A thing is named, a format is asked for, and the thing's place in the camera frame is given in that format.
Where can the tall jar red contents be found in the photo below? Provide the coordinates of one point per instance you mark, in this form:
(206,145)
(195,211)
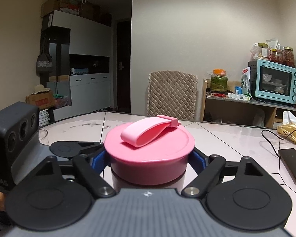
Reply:
(288,56)

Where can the black smartphone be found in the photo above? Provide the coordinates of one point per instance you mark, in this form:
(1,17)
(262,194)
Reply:
(292,164)

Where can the teal toaster oven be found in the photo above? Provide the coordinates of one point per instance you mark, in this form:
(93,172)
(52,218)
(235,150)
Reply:
(273,81)

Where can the wooden side shelf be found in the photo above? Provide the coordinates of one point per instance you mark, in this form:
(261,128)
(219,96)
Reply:
(236,111)

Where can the pickle jar with orange lid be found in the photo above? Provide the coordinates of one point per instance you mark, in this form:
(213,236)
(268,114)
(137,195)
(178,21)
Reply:
(219,81)

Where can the green and white package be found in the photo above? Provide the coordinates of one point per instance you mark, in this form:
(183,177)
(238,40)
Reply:
(245,81)

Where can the cardboard box red label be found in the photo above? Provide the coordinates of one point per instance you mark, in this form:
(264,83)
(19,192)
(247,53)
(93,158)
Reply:
(40,101)

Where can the straw hat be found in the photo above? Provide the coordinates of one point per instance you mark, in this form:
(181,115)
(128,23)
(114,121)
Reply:
(40,90)

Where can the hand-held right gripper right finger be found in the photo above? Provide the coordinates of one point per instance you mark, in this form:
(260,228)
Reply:
(199,161)

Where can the small jar red contents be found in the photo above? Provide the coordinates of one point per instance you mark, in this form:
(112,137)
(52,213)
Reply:
(276,56)

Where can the hanging grey bag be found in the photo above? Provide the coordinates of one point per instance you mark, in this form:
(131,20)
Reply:
(44,63)

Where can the blue tray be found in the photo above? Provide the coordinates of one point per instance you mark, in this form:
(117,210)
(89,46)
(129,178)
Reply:
(80,72)

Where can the brown cardboard boxes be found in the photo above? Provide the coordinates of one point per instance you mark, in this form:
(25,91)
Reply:
(54,5)

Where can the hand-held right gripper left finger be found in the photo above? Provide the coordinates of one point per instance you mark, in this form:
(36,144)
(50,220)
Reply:
(88,175)

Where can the pink bottle cap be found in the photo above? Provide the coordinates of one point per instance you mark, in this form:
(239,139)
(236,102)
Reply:
(150,155)

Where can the green bag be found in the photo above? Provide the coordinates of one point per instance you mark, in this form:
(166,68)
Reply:
(58,96)

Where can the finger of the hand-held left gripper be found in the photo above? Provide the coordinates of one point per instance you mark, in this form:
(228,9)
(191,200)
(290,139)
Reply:
(96,149)

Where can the dark door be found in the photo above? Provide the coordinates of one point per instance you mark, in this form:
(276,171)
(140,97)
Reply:
(123,66)

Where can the yellow tissue pack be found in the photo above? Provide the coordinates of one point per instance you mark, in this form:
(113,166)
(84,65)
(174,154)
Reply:
(291,130)

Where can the flat white box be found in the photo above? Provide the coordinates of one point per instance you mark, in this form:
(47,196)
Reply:
(239,96)

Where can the stack of white plates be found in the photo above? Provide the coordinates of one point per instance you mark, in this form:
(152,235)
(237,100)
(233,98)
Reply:
(44,118)

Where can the white paper packet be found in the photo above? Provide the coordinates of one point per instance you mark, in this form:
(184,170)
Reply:
(273,44)

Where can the white and black wall cabinet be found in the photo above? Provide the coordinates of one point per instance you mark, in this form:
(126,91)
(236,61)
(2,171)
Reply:
(88,37)

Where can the red scissors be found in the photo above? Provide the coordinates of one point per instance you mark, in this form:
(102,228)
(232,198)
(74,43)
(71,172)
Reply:
(219,94)

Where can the chair with quilted cover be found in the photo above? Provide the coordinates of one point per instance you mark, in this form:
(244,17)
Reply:
(172,93)

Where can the gold lid jar pale contents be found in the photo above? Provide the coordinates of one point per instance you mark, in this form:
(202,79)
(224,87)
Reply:
(260,51)

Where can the small blue white bottle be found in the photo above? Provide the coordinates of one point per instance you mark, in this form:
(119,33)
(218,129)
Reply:
(238,90)

